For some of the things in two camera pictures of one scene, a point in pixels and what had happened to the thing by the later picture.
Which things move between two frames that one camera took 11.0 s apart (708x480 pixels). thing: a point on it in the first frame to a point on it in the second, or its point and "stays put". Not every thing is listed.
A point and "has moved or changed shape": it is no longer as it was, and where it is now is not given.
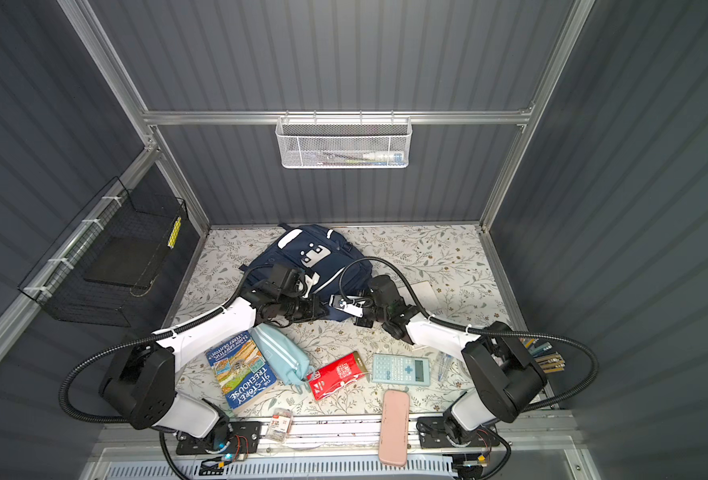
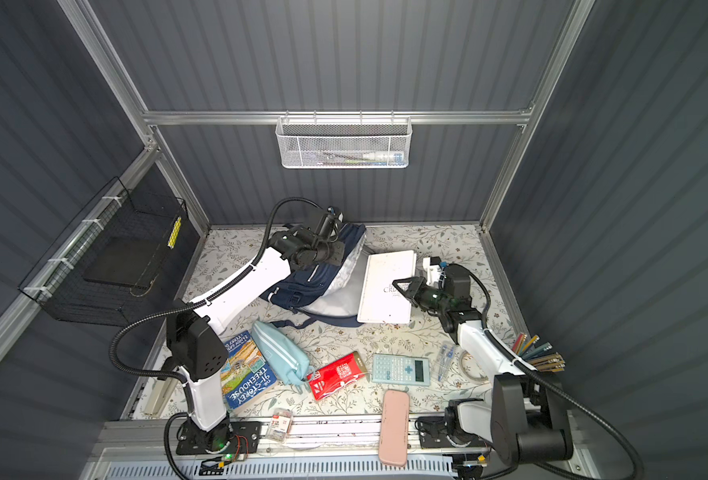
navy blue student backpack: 332,264 has moved or changed shape
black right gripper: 365,321 to 419,287
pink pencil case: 394,437 stays put
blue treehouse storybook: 241,371 stays put
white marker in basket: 384,157 stays put
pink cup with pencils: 547,358 stays put
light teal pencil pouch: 286,357 stays put
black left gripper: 312,312 to 338,255
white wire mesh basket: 343,142 stays put
